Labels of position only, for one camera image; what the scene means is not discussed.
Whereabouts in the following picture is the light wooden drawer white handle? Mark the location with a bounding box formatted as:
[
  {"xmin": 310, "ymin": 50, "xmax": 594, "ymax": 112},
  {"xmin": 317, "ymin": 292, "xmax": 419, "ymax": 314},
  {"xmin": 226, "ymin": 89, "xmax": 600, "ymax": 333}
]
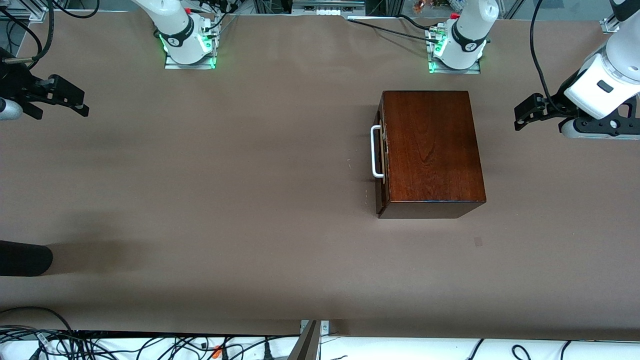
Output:
[{"xmin": 370, "ymin": 102, "xmax": 389, "ymax": 201}]

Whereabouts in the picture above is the dark wooden drawer cabinet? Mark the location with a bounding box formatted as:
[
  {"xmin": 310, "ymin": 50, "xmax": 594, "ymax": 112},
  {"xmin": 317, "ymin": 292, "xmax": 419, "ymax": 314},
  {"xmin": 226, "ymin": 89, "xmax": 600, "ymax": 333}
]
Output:
[{"xmin": 375, "ymin": 90, "xmax": 487, "ymax": 219}]

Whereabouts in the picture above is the black cylinder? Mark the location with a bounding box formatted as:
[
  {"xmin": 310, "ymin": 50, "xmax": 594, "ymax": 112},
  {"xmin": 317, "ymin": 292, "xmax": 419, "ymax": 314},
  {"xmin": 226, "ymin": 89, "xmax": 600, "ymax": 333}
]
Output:
[{"xmin": 0, "ymin": 240, "xmax": 54, "ymax": 277}]

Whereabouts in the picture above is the white power strip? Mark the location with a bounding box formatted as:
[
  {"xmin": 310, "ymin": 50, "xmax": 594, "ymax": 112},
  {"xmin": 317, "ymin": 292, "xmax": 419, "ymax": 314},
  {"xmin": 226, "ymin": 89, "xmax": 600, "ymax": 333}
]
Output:
[{"xmin": 291, "ymin": 0, "xmax": 367, "ymax": 17}]

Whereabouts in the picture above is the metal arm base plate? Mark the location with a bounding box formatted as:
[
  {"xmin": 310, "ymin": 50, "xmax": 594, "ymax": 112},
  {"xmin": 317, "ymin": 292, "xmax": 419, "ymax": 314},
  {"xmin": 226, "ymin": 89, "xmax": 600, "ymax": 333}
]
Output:
[
  {"xmin": 427, "ymin": 56, "xmax": 482, "ymax": 75},
  {"xmin": 164, "ymin": 47, "xmax": 217, "ymax": 70}
]

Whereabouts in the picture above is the black cable on table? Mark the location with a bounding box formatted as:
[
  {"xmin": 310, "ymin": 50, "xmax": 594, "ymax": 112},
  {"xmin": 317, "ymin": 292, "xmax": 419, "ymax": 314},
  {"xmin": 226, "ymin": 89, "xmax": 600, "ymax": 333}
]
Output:
[{"xmin": 346, "ymin": 14, "xmax": 441, "ymax": 43}]

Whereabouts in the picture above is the tangled black cable bundle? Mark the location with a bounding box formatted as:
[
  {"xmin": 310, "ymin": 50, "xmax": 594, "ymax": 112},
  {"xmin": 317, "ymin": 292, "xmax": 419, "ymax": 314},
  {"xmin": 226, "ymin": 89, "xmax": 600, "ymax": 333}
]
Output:
[{"xmin": 0, "ymin": 306, "xmax": 301, "ymax": 360}]

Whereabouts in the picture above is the aluminium frame post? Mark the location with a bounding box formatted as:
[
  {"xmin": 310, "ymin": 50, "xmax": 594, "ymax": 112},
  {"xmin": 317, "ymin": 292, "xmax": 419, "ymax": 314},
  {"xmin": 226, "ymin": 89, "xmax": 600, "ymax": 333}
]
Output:
[{"xmin": 287, "ymin": 320, "xmax": 331, "ymax": 360}]

